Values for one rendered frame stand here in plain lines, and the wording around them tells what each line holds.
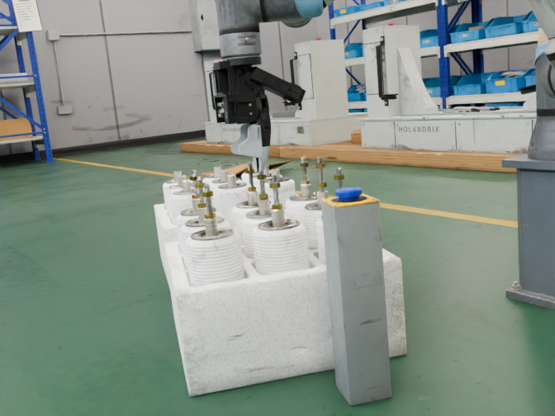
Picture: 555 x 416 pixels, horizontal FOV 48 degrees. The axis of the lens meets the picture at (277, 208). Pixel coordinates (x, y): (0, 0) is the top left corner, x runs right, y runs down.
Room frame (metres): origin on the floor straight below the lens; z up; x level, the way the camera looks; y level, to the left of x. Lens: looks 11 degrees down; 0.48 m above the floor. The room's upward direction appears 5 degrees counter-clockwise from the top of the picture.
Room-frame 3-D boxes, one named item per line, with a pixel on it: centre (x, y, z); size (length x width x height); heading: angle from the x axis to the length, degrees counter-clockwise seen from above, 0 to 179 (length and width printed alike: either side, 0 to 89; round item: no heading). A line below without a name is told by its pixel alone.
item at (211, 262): (1.04, 0.12, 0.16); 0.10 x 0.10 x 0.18
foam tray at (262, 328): (1.18, 0.03, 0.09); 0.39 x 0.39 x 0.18; 12
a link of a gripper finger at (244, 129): (1.19, 0.05, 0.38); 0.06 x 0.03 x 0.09; 113
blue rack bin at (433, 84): (7.03, -1.98, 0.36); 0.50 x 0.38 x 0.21; 123
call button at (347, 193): (0.91, -0.11, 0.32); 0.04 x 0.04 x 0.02
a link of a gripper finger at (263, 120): (1.16, 0.01, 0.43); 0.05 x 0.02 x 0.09; 23
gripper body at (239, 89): (1.17, 0.05, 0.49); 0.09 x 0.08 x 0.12; 113
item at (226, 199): (1.60, 0.11, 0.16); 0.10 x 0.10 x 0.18
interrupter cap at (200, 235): (1.04, 0.12, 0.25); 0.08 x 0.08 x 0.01
